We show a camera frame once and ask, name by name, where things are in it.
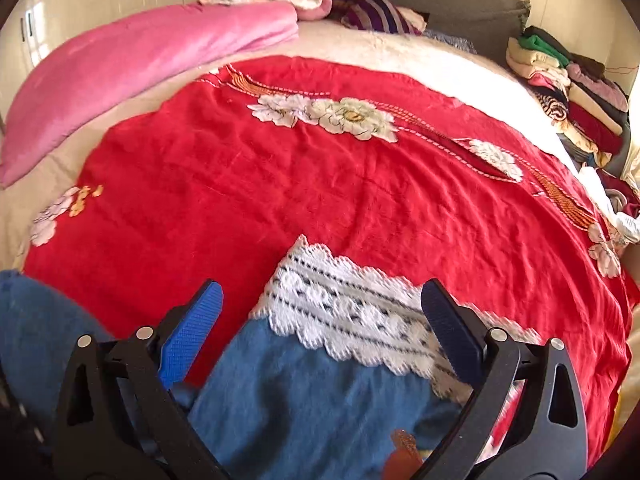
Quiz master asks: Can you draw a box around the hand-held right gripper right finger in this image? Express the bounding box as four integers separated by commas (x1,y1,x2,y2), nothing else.
415,278,588,480

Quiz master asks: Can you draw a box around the cream bed sheet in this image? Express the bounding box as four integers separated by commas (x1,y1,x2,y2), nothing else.
0,20,576,271

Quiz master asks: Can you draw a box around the red floral bed cover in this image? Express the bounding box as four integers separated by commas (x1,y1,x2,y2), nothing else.
22,57,640,466

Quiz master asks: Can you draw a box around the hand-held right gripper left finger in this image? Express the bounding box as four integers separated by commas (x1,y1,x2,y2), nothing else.
52,280,228,480

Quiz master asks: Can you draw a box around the pink quilt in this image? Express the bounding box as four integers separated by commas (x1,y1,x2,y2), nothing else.
0,1,301,188

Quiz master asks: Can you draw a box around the purple striped pillow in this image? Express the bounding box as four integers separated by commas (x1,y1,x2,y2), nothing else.
327,0,428,36

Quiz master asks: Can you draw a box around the blue denim skirt lace trim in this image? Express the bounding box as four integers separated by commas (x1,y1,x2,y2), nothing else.
0,234,543,480

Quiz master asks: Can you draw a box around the pile of folded clothes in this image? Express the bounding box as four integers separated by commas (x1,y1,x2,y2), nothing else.
505,25,640,243

